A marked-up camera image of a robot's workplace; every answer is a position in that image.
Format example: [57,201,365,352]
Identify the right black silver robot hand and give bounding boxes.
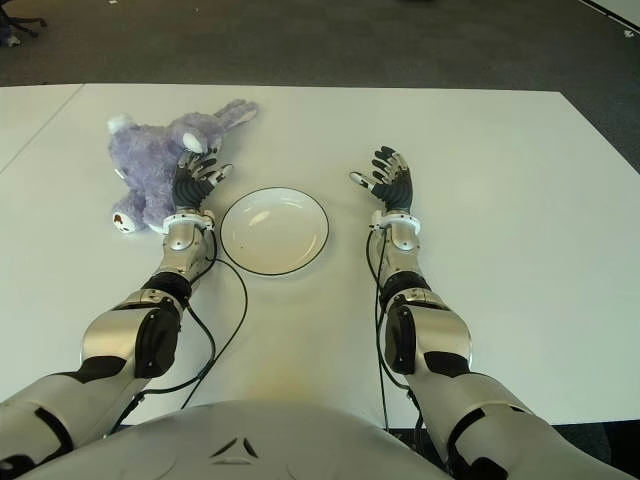
[349,145,417,214]

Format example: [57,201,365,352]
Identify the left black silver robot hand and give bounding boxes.
[171,147,235,214]

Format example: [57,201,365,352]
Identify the purple plush rabbit doll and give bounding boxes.
[107,99,260,235]

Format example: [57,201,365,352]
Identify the white plate with black rim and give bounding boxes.
[220,186,331,276]

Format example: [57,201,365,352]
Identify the black office chair base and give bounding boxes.
[0,0,49,29]

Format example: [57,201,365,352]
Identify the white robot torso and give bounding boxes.
[29,399,451,480]

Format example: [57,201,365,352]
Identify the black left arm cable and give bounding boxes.
[107,224,250,436]

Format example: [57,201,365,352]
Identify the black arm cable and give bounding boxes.
[107,224,250,436]
[367,227,426,451]

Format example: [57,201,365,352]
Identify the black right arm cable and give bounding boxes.
[367,227,426,451]

